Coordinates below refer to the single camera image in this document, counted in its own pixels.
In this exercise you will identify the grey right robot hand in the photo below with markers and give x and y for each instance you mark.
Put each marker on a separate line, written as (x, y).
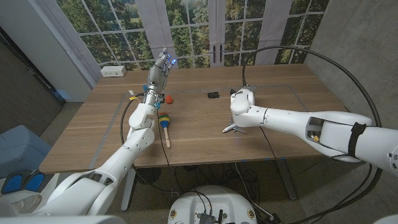
(250, 88)

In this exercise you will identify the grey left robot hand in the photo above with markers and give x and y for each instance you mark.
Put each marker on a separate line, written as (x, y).
(157, 77)

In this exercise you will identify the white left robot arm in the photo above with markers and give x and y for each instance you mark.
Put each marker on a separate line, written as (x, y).
(124, 155)

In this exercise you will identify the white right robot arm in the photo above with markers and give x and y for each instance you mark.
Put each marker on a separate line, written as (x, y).
(295, 121)

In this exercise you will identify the red toy strawberry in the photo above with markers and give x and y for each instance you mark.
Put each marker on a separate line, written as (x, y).
(168, 99)

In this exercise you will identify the colourful wooden maraca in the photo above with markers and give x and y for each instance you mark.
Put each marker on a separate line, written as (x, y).
(164, 120)

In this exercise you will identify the white toy airplane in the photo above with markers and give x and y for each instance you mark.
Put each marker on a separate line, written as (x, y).
(231, 127)

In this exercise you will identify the white power strip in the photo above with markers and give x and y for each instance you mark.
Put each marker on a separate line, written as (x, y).
(113, 71)

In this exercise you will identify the printed window backdrop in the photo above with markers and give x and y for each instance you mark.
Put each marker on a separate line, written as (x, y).
(192, 31)

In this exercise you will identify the round black floor fan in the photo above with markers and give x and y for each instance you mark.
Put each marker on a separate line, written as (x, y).
(148, 175)

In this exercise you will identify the grey table leg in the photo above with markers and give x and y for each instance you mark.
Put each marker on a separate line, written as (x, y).
(287, 183)

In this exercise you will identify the white table leg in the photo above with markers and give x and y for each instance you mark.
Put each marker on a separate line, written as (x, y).
(127, 193)

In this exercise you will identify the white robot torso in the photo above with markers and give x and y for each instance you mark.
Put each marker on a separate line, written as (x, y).
(211, 202)

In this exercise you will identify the blue-grey upholstered seat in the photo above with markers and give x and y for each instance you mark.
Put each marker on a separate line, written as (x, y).
(18, 149)

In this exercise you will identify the blue foot pedal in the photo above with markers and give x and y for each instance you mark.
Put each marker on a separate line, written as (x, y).
(12, 184)
(34, 182)

